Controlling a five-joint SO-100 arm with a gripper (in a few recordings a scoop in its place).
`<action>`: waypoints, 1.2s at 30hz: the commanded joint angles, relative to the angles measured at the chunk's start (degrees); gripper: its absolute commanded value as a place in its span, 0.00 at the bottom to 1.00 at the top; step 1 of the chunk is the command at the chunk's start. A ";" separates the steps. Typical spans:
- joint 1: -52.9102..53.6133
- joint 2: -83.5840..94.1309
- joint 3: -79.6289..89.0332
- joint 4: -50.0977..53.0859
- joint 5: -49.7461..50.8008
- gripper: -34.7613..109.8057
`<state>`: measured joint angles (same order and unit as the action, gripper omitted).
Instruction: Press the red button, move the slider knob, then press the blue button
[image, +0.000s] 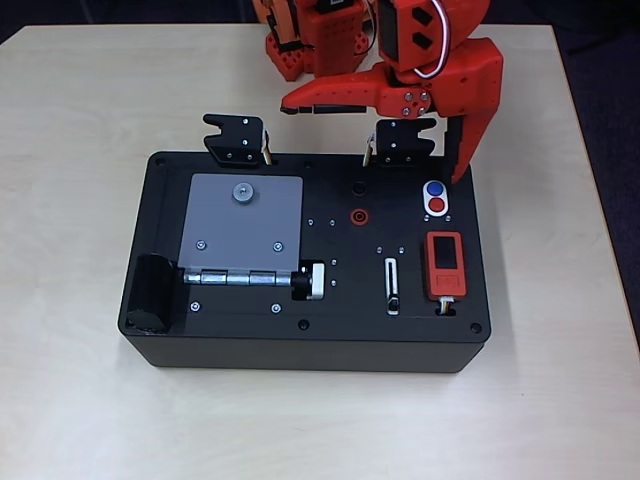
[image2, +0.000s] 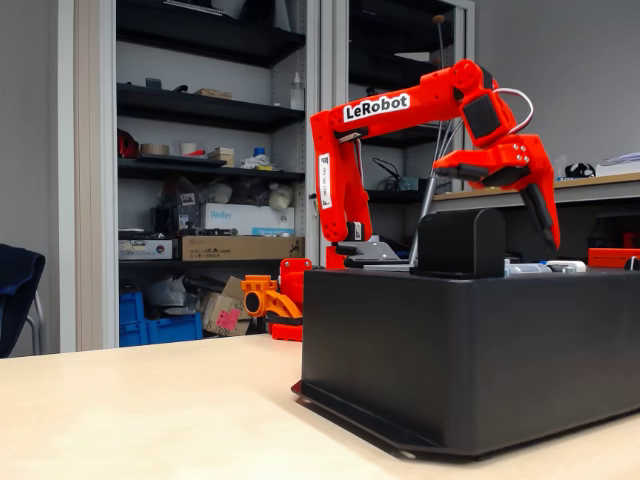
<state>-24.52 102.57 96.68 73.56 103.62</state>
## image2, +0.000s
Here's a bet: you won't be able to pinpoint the grey desk wooden top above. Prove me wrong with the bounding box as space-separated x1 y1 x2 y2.
432 171 640 264

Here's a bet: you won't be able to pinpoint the black white plush toy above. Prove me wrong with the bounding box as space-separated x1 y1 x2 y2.
564 161 597 180

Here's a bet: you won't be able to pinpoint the white latch block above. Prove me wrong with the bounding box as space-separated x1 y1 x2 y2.
544 259 587 274

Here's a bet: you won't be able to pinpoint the silver metal hinge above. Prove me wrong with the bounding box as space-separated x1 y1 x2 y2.
503 258 551 278

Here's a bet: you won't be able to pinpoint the red-orange display module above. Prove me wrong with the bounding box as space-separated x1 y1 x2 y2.
587 247 640 270

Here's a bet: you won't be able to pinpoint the white paper stack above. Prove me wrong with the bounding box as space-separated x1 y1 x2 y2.
595 151 640 178

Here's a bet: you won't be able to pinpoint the white paper sheet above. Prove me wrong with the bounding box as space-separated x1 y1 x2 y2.
393 49 437 64

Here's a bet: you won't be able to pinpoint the black task board box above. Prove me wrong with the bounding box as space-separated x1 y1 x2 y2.
291 267 640 460

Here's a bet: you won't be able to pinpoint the grey cabinet black shelves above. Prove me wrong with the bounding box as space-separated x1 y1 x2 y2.
319 0 476 271
49 0 321 351

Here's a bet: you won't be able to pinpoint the white squeeze bottle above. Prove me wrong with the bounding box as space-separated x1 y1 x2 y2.
290 72 306 111

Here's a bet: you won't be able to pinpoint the white plastic bag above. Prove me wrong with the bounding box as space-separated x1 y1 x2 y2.
198 181 235 205
267 181 295 212

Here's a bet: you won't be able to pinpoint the white crumpled cloth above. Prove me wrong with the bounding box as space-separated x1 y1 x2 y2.
240 153 275 171

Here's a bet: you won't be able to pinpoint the orange table clamp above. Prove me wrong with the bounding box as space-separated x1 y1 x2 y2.
240 274 304 327

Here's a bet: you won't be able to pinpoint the white Weller box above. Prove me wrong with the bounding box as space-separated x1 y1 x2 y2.
200 202 296 237

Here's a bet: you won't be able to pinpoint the small wooden box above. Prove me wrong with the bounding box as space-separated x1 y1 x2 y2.
207 146 236 168

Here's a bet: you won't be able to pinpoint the long brown cardboard box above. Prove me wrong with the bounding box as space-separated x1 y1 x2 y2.
180 235 306 262

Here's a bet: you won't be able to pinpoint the cardboard box pink label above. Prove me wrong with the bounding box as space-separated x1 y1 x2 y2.
201 275 252 337

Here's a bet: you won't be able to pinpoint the black electronic equipment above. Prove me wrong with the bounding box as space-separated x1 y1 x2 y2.
149 175 202 237

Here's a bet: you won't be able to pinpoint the grey plastic bag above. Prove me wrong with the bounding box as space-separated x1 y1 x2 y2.
143 273 204 317

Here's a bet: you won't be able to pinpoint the white printed flat box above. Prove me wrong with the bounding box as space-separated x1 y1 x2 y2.
118 238 180 261

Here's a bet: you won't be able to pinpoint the low blue plastic crate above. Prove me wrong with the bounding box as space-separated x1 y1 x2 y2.
145 312 204 346

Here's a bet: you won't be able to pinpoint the red rounded object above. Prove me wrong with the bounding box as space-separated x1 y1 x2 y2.
117 128 142 160

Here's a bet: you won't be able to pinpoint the tall blue plastic crate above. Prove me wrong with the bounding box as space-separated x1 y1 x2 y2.
118 291 149 348

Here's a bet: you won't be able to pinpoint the grey metal chair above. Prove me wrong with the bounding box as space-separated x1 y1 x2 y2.
24 291 49 355

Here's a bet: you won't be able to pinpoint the dark blue chair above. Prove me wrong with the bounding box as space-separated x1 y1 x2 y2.
0 243 47 359

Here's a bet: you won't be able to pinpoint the white servo cable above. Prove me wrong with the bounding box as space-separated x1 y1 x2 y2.
491 87 536 136

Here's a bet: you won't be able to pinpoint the black rounded post block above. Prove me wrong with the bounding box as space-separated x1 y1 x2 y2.
409 207 506 280

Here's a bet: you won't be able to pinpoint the black cable bundle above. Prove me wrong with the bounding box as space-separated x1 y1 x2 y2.
372 156 404 184

